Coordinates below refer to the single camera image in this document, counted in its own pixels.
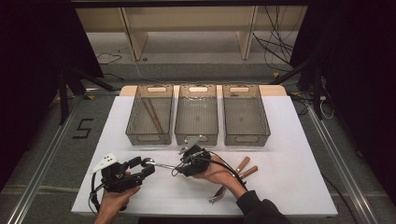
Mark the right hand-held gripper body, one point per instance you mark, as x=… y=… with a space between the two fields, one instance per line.
x=196 y=163

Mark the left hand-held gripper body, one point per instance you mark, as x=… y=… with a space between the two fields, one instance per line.
x=116 y=182

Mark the metal spoon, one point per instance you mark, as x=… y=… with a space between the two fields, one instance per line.
x=162 y=165

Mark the clear grey plastic bin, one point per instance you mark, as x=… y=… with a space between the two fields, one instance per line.
x=196 y=115
x=246 y=115
x=137 y=121

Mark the person's left hand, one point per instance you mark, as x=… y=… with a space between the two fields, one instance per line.
x=113 y=202

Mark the person's right hand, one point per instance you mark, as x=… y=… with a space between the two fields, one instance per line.
x=218 y=174

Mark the black metal stand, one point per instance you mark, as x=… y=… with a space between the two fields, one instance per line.
x=63 y=99
x=317 y=93

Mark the white table mat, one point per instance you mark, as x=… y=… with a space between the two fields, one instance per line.
x=295 y=149

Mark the black curtain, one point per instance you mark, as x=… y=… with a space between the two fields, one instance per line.
x=364 y=77
x=31 y=77

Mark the light wooden shelf unit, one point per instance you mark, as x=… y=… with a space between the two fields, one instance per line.
x=186 y=18

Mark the aluminium floor rail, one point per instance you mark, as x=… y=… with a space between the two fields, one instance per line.
x=339 y=158
x=40 y=174

